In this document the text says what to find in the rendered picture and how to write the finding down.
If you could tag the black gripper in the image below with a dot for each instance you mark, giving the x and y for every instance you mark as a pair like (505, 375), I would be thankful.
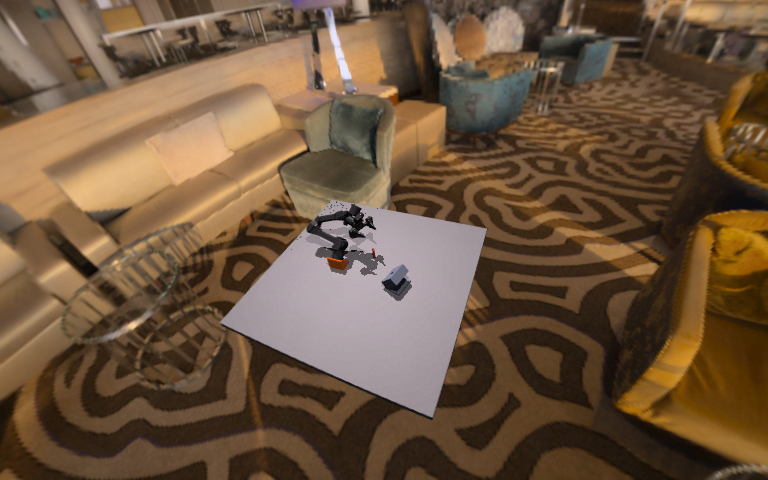
(354, 232)

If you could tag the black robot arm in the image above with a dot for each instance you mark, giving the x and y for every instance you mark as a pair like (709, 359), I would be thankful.
(339, 243)

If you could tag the grey flat panel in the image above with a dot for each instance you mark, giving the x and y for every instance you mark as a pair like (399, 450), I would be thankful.
(395, 280)

